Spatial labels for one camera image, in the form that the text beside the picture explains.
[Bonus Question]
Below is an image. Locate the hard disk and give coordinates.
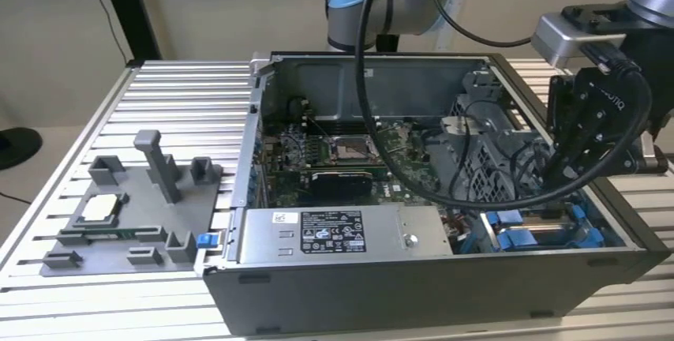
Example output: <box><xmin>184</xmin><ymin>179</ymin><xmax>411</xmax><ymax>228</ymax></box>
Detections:
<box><xmin>497</xmin><ymin>225</ymin><xmax>606</xmax><ymax>252</ymax></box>
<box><xmin>483</xmin><ymin>203</ymin><xmax>590</xmax><ymax>227</ymax></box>

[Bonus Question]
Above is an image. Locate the black RAM slot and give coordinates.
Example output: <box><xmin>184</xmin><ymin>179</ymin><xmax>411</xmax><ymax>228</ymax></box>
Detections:
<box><xmin>304</xmin><ymin>117</ymin><xmax>382</xmax><ymax>126</ymax></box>
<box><xmin>308</xmin><ymin>160</ymin><xmax>386</xmax><ymax>167</ymax></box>
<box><xmin>308</xmin><ymin>164</ymin><xmax>388</xmax><ymax>172</ymax></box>

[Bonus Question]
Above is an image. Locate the grey metal drive cage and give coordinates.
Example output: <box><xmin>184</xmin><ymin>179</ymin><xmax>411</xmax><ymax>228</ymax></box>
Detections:
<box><xmin>424</xmin><ymin>71</ymin><xmax>561</xmax><ymax>204</ymax></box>

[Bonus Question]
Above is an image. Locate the green motherboard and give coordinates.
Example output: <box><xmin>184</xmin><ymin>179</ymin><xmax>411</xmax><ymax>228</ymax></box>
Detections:
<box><xmin>256</xmin><ymin>118</ymin><xmax>456</xmax><ymax>210</ymax></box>

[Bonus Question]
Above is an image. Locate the CPU socket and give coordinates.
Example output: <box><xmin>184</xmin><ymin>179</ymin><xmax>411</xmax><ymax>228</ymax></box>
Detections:
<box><xmin>324</xmin><ymin>133</ymin><xmax>382</xmax><ymax>165</ymax></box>

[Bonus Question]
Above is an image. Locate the black graphics card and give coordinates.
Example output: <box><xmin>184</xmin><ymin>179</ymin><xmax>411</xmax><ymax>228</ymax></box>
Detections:
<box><xmin>307</xmin><ymin>170</ymin><xmax>376</xmax><ymax>200</ymax></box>

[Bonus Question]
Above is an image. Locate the dark grey PC case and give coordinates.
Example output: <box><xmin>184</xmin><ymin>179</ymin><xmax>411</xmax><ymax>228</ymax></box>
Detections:
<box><xmin>202</xmin><ymin>51</ymin><xmax>673</xmax><ymax>336</ymax></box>

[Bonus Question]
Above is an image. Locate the silver power supply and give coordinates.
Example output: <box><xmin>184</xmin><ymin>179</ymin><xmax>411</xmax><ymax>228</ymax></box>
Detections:
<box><xmin>235</xmin><ymin>205</ymin><xmax>455</xmax><ymax>266</ymax></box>

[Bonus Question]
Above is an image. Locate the blue case latch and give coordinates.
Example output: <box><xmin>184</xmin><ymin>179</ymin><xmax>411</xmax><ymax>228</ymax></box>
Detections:
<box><xmin>195</xmin><ymin>231</ymin><xmax>222</xmax><ymax>250</ymax></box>

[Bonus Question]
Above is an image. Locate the green RAM stick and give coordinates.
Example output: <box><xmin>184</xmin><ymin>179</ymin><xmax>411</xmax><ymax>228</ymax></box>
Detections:
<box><xmin>59</xmin><ymin>226</ymin><xmax>163</xmax><ymax>240</ymax></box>

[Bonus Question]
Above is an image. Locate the silver CPU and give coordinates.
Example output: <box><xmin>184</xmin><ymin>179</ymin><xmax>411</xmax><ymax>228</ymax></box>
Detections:
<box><xmin>83</xmin><ymin>194</ymin><xmax>123</xmax><ymax>223</ymax></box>

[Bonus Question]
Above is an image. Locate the grey parts rack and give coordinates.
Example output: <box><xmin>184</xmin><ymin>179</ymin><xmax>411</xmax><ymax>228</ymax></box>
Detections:
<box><xmin>39</xmin><ymin>129</ymin><xmax>228</xmax><ymax>279</ymax></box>

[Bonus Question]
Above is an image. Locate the black round stand base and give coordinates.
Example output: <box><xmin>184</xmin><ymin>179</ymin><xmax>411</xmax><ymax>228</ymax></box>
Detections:
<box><xmin>0</xmin><ymin>127</ymin><xmax>44</xmax><ymax>171</ymax></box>

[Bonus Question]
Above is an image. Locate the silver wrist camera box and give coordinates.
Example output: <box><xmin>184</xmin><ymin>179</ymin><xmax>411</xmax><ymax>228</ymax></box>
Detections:
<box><xmin>530</xmin><ymin>12</ymin><xmax>627</xmax><ymax>69</ymax></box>

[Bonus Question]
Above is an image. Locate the thin black cable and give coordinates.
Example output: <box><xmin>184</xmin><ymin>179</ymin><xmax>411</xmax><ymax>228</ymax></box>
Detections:
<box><xmin>431</xmin><ymin>0</ymin><xmax>537</xmax><ymax>47</ymax></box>

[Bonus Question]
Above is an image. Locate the red wire bundle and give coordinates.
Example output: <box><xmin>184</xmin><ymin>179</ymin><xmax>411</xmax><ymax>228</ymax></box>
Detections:
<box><xmin>440</xmin><ymin>213</ymin><xmax>478</xmax><ymax>240</ymax></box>

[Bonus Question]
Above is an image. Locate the thick black cable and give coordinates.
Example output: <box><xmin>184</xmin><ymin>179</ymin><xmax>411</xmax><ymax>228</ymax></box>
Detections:
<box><xmin>355</xmin><ymin>0</ymin><xmax>651</xmax><ymax>210</ymax></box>

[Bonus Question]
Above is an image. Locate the black metal post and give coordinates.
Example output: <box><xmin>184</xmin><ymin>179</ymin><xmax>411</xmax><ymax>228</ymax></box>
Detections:
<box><xmin>96</xmin><ymin>0</ymin><xmax>163</xmax><ymax>62</ymax></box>

